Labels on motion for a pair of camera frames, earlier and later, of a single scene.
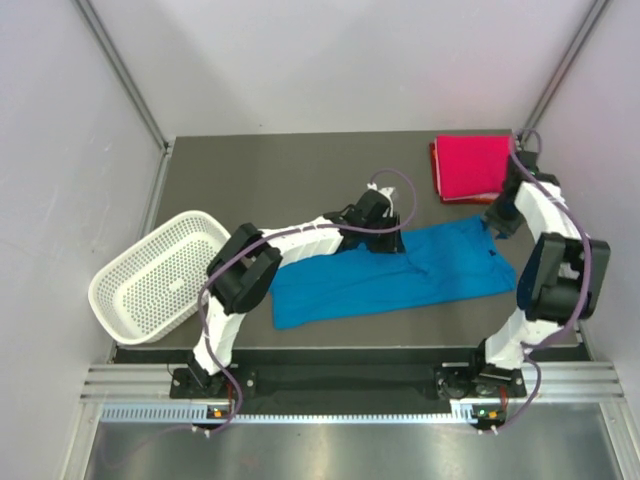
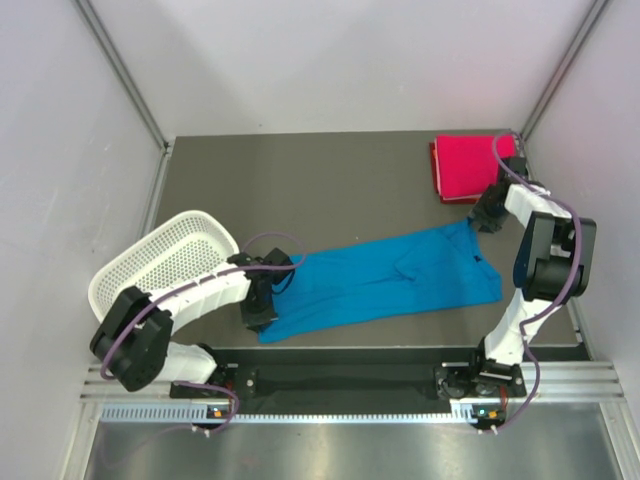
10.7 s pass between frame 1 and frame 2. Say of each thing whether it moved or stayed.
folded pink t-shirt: stayed
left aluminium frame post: stayed
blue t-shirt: moved
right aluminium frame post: stayed
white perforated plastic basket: stayed
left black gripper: moved
